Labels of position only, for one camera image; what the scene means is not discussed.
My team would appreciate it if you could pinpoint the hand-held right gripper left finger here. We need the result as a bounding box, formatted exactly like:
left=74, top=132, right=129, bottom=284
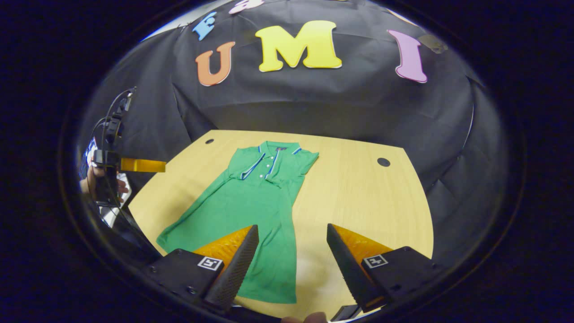
left=143, top=224, right=260, bottom=314

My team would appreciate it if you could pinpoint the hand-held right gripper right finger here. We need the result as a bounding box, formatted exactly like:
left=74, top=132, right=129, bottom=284
left=326, top=223, right=445, bottom=314

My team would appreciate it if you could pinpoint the green T-shirt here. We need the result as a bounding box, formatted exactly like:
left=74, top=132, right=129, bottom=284
left=156, top=141, right=320, bottom=304

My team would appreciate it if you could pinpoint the computer monitor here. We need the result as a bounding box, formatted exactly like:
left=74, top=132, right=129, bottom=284
left=80, top=137, right=100, bottom=179

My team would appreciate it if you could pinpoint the white desk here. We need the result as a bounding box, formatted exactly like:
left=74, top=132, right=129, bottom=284
left=101, top=173, right=133, bottom=227

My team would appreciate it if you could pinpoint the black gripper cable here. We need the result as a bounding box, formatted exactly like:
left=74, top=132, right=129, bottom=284
left=92, top=89, right=135, bottom=155

